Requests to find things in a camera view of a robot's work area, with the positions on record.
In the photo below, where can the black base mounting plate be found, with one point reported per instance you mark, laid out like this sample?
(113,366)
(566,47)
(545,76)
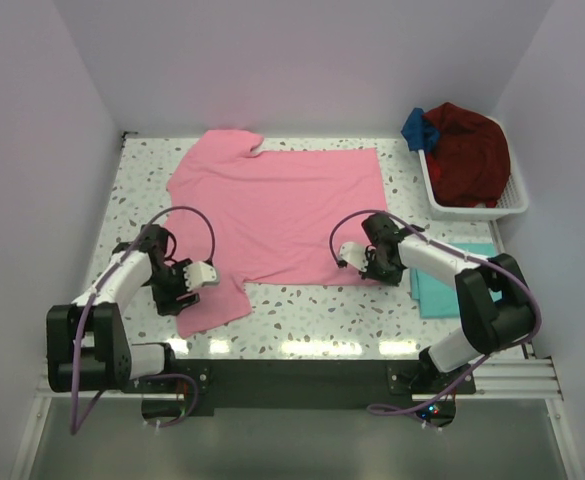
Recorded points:
(319,385)

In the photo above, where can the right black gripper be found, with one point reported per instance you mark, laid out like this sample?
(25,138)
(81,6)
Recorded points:
(393,279)

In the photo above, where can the white plastic laundry basket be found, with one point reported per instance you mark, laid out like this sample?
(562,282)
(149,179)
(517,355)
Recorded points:
(513,201)

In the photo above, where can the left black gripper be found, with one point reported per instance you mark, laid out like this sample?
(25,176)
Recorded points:
(169,304)

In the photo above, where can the dark red t shirt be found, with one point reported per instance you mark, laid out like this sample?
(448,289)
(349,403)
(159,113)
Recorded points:
(470,164)

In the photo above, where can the blue t shirt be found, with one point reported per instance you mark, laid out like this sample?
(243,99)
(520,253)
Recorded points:
(419,133)

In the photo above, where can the aluminium frame rail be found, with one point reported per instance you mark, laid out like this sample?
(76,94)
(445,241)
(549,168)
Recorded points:
(515,379)

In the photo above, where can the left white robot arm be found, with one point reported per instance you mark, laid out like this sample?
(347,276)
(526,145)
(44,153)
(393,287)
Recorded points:
(86,339)

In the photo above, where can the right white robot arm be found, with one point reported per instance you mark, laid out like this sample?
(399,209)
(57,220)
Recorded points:
(495,305)

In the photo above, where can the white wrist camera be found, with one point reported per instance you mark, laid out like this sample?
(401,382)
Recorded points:
(199,275)
(354,255)

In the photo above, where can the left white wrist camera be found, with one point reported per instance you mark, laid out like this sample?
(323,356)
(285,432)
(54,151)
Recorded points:
(199,275)

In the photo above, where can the folded teal t shirt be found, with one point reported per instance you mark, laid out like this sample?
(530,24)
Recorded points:
(435,299)

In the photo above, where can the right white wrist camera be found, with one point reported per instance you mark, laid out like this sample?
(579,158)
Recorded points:
(354,255)

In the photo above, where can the pink t shirt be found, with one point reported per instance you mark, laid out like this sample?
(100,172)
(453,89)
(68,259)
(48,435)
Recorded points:
(265,217)

